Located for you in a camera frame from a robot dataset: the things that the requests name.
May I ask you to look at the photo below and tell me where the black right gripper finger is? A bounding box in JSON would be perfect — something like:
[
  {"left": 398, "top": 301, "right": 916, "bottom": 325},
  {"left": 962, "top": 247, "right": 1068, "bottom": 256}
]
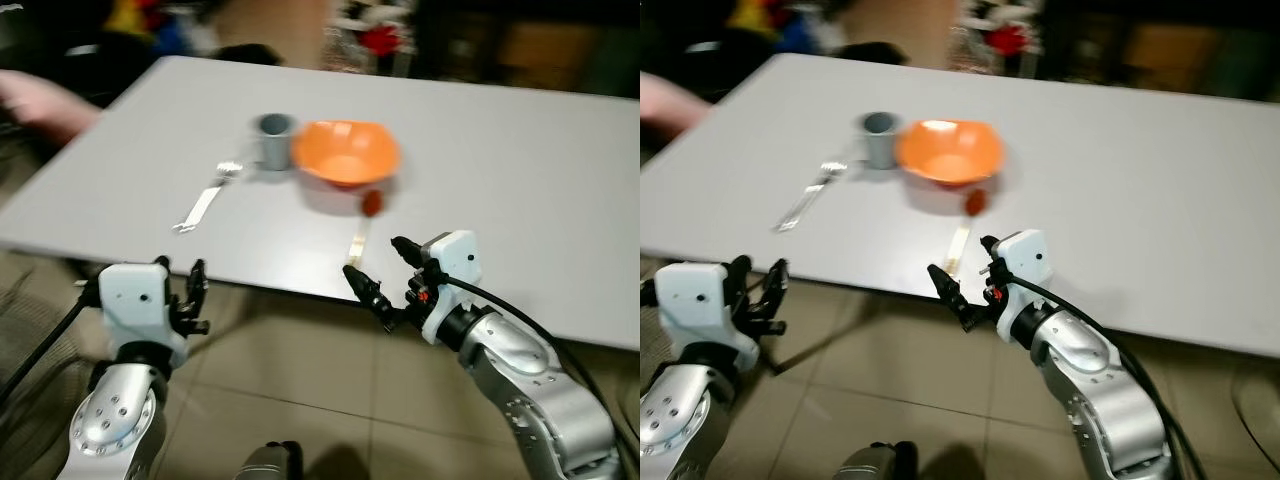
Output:
[
  {"left": 389, "top": 236, "right": 433, "bottom": 277},
  {"left": 979, "top": 234, "right": 1013, "bottom": 273},
  {"left": 926, "top": 262, "right": 981, "bottom": 333},
  {"left": 342, "top": 264, "right": 401, "bottom": 333}
]

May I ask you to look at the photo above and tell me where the silver metal fork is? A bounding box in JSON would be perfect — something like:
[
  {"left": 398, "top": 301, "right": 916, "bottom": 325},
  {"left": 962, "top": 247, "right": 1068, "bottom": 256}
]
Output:
[
  {"left": 772, "top": 159, "right": 850, "bottom": 234},
  {"left": 171, "top": 161, "right": 245, "bottom": 236}
]

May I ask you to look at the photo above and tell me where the orange plastic bowl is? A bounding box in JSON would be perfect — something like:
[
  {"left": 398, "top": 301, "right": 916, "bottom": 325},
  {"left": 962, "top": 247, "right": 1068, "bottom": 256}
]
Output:
[
  {"left": 895, "top": 118, "right": 1006, "bottom": 188},
  {"left": 292, "top": 120, "right": 403, "bottom": 190}
]

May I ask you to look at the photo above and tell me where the grey cup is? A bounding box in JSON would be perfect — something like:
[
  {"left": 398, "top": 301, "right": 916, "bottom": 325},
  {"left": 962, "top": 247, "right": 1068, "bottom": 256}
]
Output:
[
  {"left": 253, "top": 113, "right": 298, "bottom": 173},
  {"left": 857, "top": 111, "right": 903, "bottom": 171}
]

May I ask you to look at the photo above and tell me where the grey woven floor mat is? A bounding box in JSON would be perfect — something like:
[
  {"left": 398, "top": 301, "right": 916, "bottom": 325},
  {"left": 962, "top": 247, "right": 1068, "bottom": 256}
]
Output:
[{"left": 0, "top": 255, "right": 101, "bottom": 473}]

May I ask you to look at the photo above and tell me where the red and white decoration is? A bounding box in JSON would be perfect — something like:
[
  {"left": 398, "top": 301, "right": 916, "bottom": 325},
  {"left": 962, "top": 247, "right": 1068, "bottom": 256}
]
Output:
[
  {"left": 958, "top": 0, "right": 1038, "bottom": 63},
  {"left": 338, "top": 0, "right": 413, "bottom": 63}
]

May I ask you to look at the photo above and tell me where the dark chair back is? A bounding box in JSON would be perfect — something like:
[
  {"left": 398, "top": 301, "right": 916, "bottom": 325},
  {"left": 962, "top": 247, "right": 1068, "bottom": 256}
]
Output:
[
  {"left": 833, "top": 41, "right": 913, "bottom": 67},
  {"left": 203, "top": 43, "right": 288, "bottom": 70}
]

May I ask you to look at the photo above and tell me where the brown wooden cabinet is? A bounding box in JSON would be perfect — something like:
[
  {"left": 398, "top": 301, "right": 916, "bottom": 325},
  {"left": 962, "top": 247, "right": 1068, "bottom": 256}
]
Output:
[
  {"left": 494, "top": 20, "right": 593, "bottom": 93},
  {"left": 1118, "top": 20, "right": 1218, "bottom": 93}
]

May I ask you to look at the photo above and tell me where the yellow red blue toy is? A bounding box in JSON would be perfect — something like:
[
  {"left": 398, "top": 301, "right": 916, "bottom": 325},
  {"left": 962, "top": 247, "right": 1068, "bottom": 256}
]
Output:
[
  {"left": 104, "top": 0, "right": 203, "bottom": 53},
  {"left": 725, "top": 0, "right": 833, "bottom": 53}
]

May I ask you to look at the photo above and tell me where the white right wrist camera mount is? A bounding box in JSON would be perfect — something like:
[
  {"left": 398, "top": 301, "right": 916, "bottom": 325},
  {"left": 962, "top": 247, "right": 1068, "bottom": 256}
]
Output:
[
  {"left": 418, "top": 230, "right": 482, "bottom": 341},
  {"left": 994, "top": 229, "right": 1057, "bottom": 336}
]

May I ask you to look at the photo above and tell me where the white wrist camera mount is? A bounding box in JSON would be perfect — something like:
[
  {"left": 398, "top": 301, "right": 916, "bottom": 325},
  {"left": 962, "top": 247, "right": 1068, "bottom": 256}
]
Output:
[
  {"left": 418, "top": 230, "right": 482, "bottom": 341},
  {"left": 99, "top": 262, "right": 190, "bottom": 367},
  {"left": 654, "top": 261, "right": 747, "bottom": 367},
  {"left": 994, "top": 229, "right": 1057, "bottom": 336}
]

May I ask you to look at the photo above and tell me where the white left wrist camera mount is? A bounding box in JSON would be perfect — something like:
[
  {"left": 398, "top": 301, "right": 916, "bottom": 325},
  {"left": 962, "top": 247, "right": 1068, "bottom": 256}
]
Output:
[
  {"left": 654, "top": 261, "right": 747, "bottom": 367},
  {"left": 99, "top": 262, "right": 190, "bottom": 367}
]

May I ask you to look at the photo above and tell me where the red spoon with pale handle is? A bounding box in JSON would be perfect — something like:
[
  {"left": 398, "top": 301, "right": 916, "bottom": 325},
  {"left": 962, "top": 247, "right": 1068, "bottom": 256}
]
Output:
[
  {"left": 944, "top": 187, "right": 990, "bottom": 278},
  {"left": 344, "top": 188, "right": 388, "bottom": 270}
]

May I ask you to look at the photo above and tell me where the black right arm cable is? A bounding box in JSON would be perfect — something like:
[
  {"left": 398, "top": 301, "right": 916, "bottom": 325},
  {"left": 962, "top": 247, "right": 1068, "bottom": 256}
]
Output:
[
  {"left": 1015, "top": 274, "right": 1196, "bottom": 479},
  {"left": 440, "top": 276, "right": 641, "bottom": 446}
]

